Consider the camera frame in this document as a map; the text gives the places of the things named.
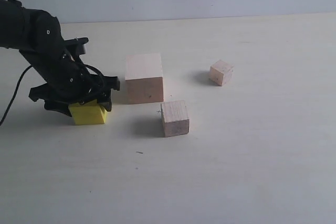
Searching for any yellow cube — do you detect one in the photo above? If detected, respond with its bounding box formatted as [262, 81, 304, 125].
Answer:
[68, 100, 107, 125]

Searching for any small wooden cube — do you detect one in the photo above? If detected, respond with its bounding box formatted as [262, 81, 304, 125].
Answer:
[209, 60, 234, 86]

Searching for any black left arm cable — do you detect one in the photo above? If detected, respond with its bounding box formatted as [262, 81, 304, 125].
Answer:
[0, 65, 32, 127]

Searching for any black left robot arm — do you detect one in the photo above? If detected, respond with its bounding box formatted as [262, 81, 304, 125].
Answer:
[1, 0, 120, 116]

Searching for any medium wooden cube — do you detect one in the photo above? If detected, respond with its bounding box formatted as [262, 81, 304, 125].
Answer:
[160, 100, 190, 137]

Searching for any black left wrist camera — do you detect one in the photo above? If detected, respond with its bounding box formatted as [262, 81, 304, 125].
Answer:
[65, 37, 89, 57]

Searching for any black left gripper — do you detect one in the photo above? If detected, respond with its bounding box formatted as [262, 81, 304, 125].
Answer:
[28, 52, 120, 117]

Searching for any large light wooden cube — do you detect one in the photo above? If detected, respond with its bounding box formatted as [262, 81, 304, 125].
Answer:
[125, 53, 164, 104]

